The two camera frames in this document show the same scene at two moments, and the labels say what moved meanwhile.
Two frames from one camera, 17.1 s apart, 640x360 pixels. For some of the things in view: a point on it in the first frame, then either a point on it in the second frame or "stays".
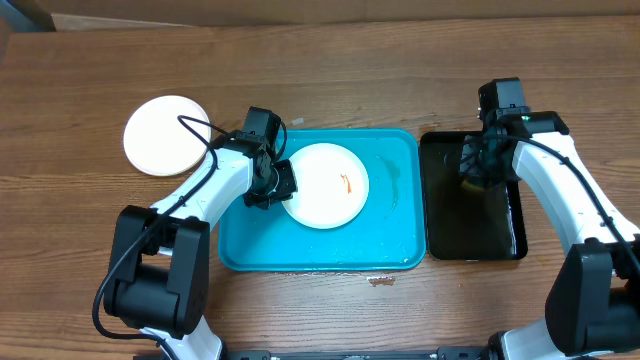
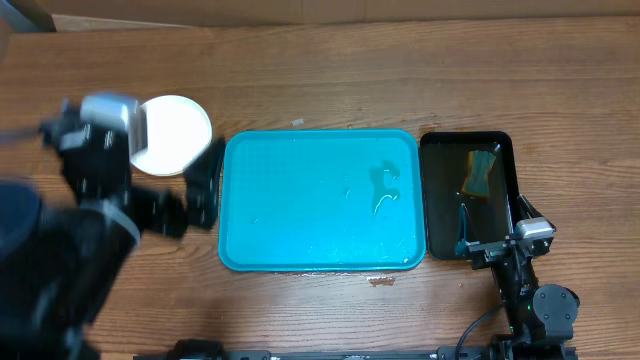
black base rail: (487, 353) stays
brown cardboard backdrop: (194, 14) stays
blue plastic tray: (388, 234) stays
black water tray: (463, 225) stays
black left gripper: (290, 182) to (174, 210)
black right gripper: (480, 163) to (503, 245)
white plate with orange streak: (332, 186) to (179, 132)
